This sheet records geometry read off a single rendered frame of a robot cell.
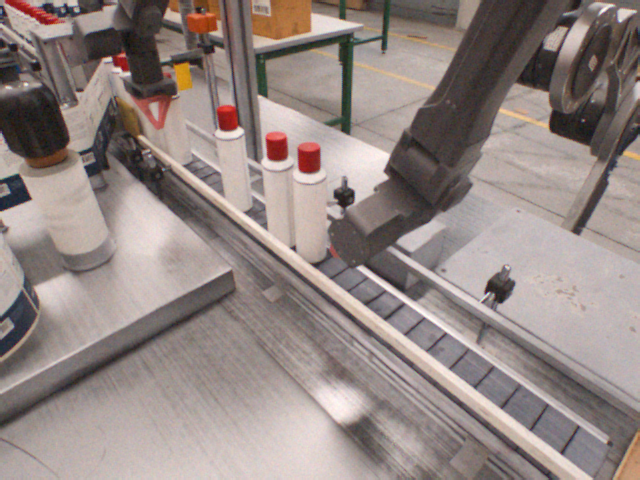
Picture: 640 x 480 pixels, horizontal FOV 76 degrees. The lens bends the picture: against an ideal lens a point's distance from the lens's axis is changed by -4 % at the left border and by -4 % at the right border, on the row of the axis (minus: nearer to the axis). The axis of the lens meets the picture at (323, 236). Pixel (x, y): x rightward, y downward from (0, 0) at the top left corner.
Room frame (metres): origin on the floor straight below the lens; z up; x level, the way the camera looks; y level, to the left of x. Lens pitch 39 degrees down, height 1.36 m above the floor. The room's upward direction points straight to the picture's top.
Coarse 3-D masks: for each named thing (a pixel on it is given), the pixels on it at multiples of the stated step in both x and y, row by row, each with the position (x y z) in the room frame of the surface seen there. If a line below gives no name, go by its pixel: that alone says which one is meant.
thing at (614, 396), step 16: (192, 128) 0.90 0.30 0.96; (384, 256) 0.47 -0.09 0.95; (400, 256) 0.46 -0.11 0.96; (416, 272) 0.43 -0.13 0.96; (448, 288) 0.39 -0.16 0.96; (464, 304) 0.37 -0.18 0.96; (480, 304) 0.37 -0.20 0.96; (496, 320) 0.34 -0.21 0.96; (512, 336) 0.32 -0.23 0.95; (528, 336) 0.31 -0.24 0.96; (544, 352) 0.29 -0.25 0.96; (560, 368) 0.28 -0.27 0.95; (576, 368) 0.27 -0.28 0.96; (592, 384) 0.25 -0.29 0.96; (608, 384) 0.25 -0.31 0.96; (608, 400) 0.24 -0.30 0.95; (624, 400) 0.23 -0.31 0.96
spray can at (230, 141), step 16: (224, 112) 0.68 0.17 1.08; (224, 128) 0.68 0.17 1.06; (240, 128) 0.70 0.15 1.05; (224, 144) 0.67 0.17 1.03; (240, 144) 0.68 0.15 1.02; (224, 160) 0.68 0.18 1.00; (240, 160) 0.68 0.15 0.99; (224, 176) 0.68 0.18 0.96; (240, 176) 0.68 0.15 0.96; (224, 192) 0.69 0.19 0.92; (240, 192) 0.68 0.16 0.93; (240, 208) 0.67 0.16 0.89
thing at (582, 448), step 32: (352, 288) 0.48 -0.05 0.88; (384, 288) 0.48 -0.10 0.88; (352, 320) 0.41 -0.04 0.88; (384, 320) 0.41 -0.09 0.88; (416, 320) 0.41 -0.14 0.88; (448, 352) 0.35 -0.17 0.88; (480, 384) 0.30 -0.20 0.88; (512, 384) 0.30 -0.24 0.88; (480, 416) 0.26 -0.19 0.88; (512, 416) 0.26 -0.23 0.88; (544, 416) 0.26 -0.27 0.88; (512, 448) 0.22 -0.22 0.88; (576, 448) 0.22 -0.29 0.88; (608, 448) 0.22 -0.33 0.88
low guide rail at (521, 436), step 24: (144, 144) 0.93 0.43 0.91; (216, 192) 0.70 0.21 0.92; (240, 216) 0.62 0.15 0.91; (264, 240) 0.56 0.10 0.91; (336, 288) 0.44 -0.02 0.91; (360, 312) 0.40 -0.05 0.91; (384, 336) 0.36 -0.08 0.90; (432, 360) 0.32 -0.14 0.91; (456, 384) 0.28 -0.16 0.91; (480, 408) 0.25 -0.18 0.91; (504, 432) 0.23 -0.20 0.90; (528, 432) 0.22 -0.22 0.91; (552, 456) 0.19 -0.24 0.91
